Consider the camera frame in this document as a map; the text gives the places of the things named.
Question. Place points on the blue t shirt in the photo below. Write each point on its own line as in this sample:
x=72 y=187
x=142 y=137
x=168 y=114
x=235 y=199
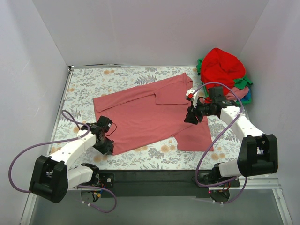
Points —
x=248 y=96

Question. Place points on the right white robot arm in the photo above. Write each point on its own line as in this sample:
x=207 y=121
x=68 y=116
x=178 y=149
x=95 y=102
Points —
x=258 y=153

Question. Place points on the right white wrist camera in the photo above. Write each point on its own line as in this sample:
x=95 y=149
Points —
x=192 y=96

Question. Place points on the pink t shirt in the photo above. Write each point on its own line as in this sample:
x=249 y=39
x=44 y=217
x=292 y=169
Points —
x=238 y=93
x=153 y=112

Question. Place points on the floral table mat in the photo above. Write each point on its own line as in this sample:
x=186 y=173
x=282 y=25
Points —
x=88 y=83

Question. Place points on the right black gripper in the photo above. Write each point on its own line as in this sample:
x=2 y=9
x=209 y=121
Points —
x=194 y=112

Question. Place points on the green plastic basket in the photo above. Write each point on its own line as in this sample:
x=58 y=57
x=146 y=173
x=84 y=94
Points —
x=198 y=67

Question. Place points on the green t shirt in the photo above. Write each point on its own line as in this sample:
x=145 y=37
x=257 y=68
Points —
x=243 y=82

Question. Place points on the red t shirt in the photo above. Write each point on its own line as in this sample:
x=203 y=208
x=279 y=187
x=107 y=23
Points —
x=222 y=67

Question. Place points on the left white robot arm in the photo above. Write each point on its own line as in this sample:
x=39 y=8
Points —
x=53 y=176

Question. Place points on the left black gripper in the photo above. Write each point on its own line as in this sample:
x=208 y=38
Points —
x=106 y=145

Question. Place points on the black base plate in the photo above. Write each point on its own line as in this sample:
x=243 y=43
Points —
x=149 y=183

